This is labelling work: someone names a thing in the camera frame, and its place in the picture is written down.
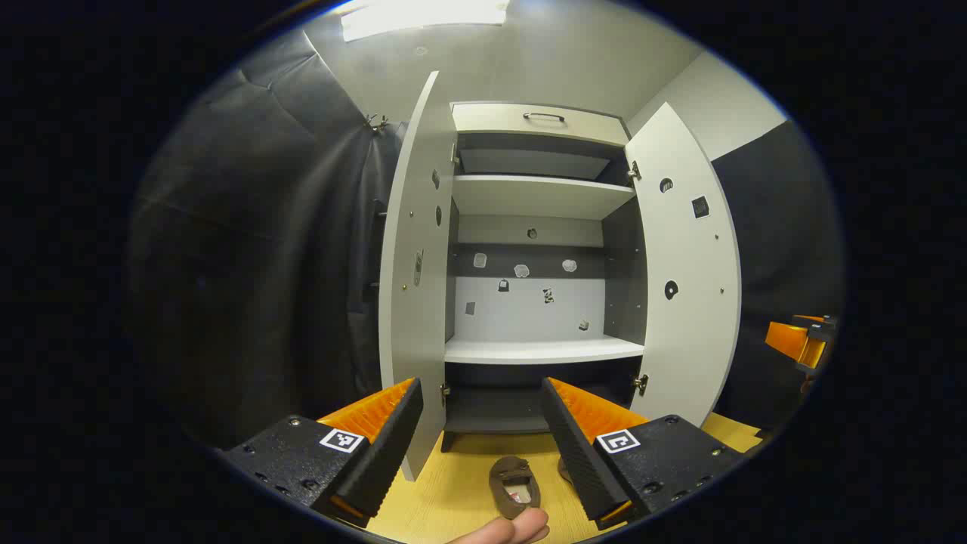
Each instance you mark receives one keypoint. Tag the white shoe cabinet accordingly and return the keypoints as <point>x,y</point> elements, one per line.
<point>540,350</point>

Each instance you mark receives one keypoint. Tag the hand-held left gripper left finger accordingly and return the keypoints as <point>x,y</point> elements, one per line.
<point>385,453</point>

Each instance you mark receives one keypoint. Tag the white cabinet drawer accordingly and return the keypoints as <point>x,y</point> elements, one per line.
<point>491,119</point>

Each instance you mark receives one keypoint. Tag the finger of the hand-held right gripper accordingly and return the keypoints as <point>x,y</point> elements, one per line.
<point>789,341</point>

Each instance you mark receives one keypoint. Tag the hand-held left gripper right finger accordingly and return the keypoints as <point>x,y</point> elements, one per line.
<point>574,453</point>

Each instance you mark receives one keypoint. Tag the ceiling light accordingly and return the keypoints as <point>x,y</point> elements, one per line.
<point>423,16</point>

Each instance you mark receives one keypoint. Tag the metal cloth clip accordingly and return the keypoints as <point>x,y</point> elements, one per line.
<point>375,123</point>

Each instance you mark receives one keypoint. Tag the brown shoe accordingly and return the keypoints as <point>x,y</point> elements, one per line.
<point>564,470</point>
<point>502,472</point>

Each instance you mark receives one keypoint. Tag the white cabinet door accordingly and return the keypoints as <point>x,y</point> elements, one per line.
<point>415,340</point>
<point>687,340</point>

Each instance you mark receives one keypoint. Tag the black backdrop cloth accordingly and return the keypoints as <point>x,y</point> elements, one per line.
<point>778,242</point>
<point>249,264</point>

